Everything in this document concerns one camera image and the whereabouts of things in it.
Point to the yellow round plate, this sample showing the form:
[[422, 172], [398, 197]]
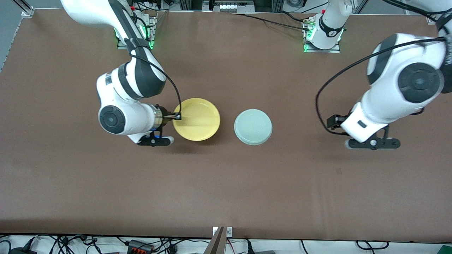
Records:
[[197, 120]]

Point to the pale green round plate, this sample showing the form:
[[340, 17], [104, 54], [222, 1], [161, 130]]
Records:
[[253, 127]]

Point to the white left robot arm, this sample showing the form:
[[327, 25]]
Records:
[[395, 95]]

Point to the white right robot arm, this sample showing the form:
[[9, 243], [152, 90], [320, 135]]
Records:
[[127, 116]]

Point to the brown table cover sheet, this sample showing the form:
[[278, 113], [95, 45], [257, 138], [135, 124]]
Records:
[[212, 183]]

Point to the black orange connector block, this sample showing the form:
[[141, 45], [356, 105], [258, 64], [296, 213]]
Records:
[[139, 246]]

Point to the green box corner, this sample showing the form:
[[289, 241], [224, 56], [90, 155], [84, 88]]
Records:
[[446, 249]]

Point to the black power plug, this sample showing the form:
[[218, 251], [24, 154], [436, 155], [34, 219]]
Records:
[[249, 248]]

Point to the black power adapter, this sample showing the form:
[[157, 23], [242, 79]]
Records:
[[21, 251]]

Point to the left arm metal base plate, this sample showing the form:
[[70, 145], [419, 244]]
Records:
[[335, 50]]

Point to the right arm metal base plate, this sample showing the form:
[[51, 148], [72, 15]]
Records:
[[154, 31]]

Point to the grey metal rail unit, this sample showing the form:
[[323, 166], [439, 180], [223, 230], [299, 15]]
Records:
[[229, 7]]

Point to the aluminium frame corner profile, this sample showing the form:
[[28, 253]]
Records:
[[27, 12], [431, 19]]

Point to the white metal bracket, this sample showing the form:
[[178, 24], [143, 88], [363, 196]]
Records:
[[230, 231]]

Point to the grey camera mount pole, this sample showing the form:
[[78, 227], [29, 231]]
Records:
[[217, 245]]

